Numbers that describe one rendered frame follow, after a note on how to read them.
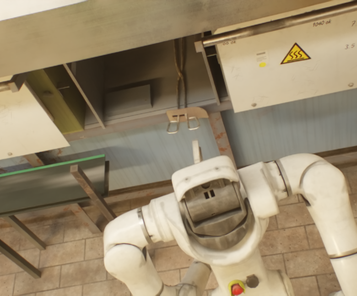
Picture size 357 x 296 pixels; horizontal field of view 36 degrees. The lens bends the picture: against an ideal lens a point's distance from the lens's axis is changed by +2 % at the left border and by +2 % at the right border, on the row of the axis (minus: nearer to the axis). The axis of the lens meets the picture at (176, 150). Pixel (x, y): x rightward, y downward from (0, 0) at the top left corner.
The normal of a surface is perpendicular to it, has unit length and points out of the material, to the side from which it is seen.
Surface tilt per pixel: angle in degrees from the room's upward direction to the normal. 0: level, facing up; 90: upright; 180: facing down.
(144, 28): 80
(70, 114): 90
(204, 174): 8
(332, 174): 29
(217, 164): 23
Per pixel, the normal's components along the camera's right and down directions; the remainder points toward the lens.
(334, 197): 0.04, 0.15
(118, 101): -0.25, -0.55
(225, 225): 0.24, 0.44
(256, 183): -0.32, -0.81
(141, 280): 0.38, 0.60
